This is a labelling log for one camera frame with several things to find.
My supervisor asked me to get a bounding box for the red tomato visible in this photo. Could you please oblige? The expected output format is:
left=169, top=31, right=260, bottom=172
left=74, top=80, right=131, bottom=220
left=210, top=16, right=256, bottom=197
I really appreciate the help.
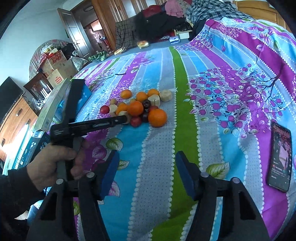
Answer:
left=100, top=105, right=110, bottom=114
left=130, top=116, right=142, bottom=128

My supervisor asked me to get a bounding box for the left hand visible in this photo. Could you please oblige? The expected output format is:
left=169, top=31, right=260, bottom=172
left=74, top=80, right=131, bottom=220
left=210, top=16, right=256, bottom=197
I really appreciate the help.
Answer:
left=26, top=140, right=89, bottom=191

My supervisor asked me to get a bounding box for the long grey white box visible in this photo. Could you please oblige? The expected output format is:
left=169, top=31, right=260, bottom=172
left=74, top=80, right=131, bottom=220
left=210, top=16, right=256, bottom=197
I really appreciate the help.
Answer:
left=34, top=79, right=71, bottom=132

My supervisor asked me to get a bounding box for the blue cardboard box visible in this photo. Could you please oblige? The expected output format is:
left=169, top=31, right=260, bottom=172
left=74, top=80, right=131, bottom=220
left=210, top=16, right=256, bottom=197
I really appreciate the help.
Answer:
left=52, top=83, right=92, bottom=124

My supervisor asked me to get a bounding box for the wooden dresser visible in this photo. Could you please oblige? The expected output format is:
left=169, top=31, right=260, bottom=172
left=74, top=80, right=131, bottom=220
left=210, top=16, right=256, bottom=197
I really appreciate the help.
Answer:
left=1, top=97, right=38, bottom=162

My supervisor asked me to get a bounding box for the banana chunk left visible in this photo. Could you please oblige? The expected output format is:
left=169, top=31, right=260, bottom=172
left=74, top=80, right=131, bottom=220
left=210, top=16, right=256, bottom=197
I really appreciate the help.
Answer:
left=109, top=104, right=118, bottom=117

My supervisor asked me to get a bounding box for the banana chunk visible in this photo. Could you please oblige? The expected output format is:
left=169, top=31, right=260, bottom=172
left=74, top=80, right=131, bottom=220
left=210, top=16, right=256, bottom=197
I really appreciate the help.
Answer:
left=109, top=104, right=118, bottom=117
left=148, top=94, right=161, bottom=108
left=118, top=110, right=132, bottom=125
left=159, top=89, right=173, bottom=102

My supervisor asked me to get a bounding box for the longan back left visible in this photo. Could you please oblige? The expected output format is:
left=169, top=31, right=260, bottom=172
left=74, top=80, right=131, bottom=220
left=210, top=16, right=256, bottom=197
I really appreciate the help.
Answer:
left=110, top=98, right=117, bottom=104

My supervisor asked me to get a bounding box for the banana chunk centre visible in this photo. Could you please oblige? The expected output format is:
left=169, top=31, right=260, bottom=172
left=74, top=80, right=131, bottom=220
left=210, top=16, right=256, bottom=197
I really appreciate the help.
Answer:
left=118, top=110, right=132, bottom=125

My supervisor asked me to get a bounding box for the oval orange kumquat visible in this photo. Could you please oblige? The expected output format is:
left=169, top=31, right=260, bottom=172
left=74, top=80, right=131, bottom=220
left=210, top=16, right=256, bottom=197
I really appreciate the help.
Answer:
left=115, top=102, right=128, bottom=115

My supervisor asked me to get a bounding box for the black smartphone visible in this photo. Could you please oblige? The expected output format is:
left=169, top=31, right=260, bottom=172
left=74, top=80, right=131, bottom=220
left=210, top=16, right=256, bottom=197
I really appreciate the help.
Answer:
left=267, top=122, right=292, bottom=193

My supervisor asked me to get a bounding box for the cardboard boxes stack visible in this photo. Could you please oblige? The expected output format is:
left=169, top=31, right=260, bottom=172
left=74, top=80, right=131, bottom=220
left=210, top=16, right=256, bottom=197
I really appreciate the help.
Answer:
left=40, top=50, right=78, bottom=87

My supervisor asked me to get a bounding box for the far left orange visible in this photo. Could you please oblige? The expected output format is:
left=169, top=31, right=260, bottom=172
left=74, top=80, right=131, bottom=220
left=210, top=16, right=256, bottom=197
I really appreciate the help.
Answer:
left=120, top=89, right=132, bottom=99

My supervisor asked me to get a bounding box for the large orange centre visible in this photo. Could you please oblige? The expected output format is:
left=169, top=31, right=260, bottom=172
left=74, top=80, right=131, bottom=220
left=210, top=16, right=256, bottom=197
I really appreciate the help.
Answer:
left=127, top=101, right=144, bottom=116

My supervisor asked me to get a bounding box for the black television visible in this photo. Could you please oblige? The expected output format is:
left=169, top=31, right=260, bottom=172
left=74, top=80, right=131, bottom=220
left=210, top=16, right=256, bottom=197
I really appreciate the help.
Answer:
left=0, top=77, right=23, bottom=123

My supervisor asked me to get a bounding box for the dark plum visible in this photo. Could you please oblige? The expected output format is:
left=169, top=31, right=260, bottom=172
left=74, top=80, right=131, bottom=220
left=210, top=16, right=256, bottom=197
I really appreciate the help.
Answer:
left=142, top=99, right=151, bottom=110
left=141, top=112, right=149, bottom=123

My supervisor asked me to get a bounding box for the orange back middle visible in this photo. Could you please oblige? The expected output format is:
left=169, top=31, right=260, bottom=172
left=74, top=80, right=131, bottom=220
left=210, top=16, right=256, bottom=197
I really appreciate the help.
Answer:
left=136, top=91, right=148, bottom=103

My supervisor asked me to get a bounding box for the small red tomato hidden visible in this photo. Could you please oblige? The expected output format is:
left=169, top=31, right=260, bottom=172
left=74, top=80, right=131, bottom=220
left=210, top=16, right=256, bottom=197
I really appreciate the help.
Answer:
left=148, top=105, right=159, bottom=113

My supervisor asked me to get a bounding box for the orange with stem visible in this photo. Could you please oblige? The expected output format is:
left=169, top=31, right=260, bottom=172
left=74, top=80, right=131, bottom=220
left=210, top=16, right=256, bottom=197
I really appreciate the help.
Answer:
left=148, top=109, right=168, bottom=128

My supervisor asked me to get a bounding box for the orange back right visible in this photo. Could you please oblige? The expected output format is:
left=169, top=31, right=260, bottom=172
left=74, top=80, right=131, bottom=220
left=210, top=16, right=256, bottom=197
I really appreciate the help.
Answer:
left=147, top=89, right=159, bottom=97

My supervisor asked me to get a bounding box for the banana chunk back right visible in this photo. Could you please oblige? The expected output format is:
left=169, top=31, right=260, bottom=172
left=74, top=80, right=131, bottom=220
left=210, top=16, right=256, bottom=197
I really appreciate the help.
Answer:
left=148, top=94, right=161, bottom=108

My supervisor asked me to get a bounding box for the wooden door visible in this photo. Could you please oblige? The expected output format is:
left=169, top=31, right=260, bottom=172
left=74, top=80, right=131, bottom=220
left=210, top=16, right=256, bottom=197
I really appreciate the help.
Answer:
left=57, top=8, right=93, bottom=59

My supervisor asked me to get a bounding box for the banana chunk far back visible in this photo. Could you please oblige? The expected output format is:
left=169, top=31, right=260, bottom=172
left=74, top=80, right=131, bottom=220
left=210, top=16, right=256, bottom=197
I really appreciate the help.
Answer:
left=159, top=89, right=173, bottom=102

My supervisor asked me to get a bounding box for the snack packet on bed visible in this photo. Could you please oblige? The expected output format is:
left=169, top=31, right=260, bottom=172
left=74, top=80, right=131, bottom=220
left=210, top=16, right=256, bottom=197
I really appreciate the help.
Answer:
left=137, top=41, right=149, bottom=49

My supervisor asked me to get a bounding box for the colourful floral bed sheet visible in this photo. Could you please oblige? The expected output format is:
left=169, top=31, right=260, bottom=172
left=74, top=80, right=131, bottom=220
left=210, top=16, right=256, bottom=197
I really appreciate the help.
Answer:
left=77, top=18, right=295, bottom=240

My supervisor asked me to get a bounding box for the tissue pack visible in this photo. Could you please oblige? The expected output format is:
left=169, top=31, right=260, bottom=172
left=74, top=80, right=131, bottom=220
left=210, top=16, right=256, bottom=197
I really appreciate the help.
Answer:
left=169, top=36, right=180, bottom=45

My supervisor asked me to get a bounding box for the pile of clothes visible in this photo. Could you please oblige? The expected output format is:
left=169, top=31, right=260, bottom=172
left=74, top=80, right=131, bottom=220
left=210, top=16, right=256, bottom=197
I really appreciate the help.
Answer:
left=115, top=1, right=252, bottom=49

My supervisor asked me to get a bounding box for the wooden headboard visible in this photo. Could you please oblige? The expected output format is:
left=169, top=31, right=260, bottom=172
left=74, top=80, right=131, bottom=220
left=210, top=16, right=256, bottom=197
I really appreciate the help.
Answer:
left=233, top=1, right=292, bottom=33

